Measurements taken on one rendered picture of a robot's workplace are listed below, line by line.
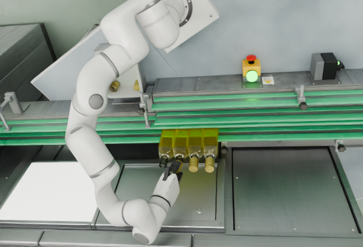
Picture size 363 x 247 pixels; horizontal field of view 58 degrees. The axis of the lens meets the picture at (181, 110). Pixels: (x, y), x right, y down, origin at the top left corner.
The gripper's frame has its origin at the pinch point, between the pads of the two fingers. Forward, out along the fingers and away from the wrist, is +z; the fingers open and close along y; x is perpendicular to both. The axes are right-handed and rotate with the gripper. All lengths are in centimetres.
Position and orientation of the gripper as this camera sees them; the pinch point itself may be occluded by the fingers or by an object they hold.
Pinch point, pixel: (176, 170)
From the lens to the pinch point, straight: 121.2
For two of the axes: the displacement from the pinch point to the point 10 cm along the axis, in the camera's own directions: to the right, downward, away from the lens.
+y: -1.3, -8.1, -5.7
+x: -9.3, -1.0, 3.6
